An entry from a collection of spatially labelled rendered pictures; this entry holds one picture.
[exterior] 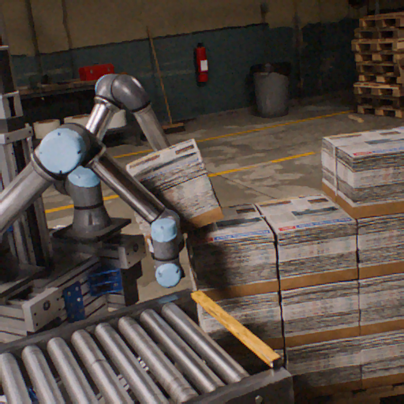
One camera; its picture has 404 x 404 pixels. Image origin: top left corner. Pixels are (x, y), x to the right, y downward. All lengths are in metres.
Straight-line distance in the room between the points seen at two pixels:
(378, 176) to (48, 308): 1.19
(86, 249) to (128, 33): 6.60
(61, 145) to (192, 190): 0.56
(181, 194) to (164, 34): 7.02
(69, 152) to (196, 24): 7.59
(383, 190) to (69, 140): 1.10
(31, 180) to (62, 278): 0.57
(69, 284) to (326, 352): 0.98
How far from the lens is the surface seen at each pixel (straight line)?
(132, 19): 8.85
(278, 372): 1.41
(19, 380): 1.55
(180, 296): 1.79
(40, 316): 2.01
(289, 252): 2.17
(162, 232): 1.77
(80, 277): 2.32
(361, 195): 2.19
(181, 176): 2.06
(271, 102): 9.15
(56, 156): 1.72
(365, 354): 2.44
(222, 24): 9.41
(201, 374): 1.43
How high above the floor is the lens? 1.57
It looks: 18 degrees down
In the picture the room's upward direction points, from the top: 6 degrees counter-clockwise
